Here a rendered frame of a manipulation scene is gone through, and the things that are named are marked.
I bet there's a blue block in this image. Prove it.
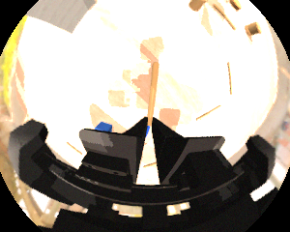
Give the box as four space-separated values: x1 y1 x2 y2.
95 121 113 131

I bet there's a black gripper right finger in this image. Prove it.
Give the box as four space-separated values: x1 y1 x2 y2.
152 117 226 185

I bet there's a thin orange stick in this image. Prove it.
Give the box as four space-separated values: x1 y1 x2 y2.
214 5 237 30

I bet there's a tan wooden disc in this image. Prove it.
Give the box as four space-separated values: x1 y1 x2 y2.
229 0 242 11

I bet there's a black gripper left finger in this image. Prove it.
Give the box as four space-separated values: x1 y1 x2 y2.
78 117 148 183

